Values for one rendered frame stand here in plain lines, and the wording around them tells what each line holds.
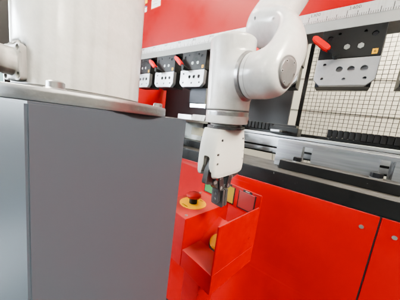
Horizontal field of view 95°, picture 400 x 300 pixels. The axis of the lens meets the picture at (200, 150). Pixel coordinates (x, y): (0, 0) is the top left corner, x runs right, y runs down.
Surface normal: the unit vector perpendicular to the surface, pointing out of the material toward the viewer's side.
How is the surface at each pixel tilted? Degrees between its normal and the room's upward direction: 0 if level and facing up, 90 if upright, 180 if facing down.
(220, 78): 96
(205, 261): 0
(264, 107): 90
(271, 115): 90
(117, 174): 90
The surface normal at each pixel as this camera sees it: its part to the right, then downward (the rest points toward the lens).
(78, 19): 0.45, 0.19
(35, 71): -0.11, 0.15
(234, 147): 0.71, 0.22
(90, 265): 0.89, 0.18
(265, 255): -0.60, 0.05
